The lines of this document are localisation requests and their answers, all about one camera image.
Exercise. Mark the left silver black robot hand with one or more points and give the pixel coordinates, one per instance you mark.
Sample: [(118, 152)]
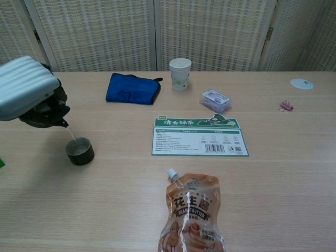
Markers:
[(23, 84)]

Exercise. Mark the black cast iron teapot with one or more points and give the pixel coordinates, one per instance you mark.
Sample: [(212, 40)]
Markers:
[(36, 122)]

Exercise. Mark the dark green teacup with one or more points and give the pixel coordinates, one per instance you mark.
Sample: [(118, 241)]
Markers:
[(81, 157)]

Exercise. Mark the white paper cup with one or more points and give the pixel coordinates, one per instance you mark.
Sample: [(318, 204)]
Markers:
[(179, 78)]

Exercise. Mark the green tea label card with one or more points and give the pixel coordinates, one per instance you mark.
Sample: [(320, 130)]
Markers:
[(183, 141)]

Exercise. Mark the brass screen hinge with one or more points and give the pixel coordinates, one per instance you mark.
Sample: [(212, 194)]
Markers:
[(37, 36), (269, 34)]

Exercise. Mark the green plastic piece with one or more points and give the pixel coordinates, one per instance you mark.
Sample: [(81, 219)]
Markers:
[(1, 162)]

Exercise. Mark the woven bamboo folding screen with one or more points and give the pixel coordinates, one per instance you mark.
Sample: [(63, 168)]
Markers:
[(105, 34)]

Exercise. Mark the blue folded cloth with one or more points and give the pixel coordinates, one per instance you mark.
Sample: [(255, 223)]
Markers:
[(128, 89)]

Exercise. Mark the clear box purple contents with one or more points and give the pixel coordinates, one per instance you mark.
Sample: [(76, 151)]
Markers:
[(215, 101)]

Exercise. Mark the peanut butter spout pouch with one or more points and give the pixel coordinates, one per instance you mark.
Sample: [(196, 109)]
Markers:
[(191, 215)]

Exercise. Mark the pink binder clip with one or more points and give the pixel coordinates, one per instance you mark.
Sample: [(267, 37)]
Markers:
[(286, 105)]

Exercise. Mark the white round disc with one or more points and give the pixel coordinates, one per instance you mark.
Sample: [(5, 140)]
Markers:
[(300, 84)]

